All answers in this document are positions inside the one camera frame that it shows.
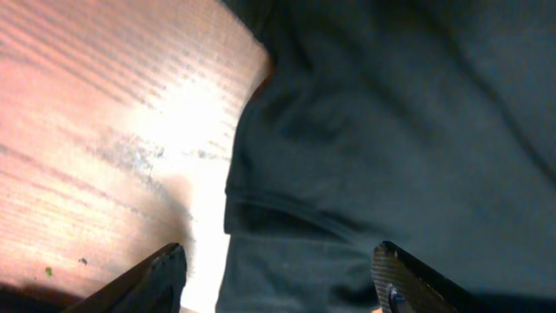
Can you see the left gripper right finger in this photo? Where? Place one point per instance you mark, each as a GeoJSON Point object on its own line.
{"type": "Point", "coordinates": [404, 284]}

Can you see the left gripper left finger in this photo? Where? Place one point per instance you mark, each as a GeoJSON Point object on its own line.
{"type": "Point", "coordinates": [154, 285]}

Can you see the black t-shirt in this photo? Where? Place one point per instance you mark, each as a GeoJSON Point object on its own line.
{"type": "Point", "coordinates": [430, 124]}

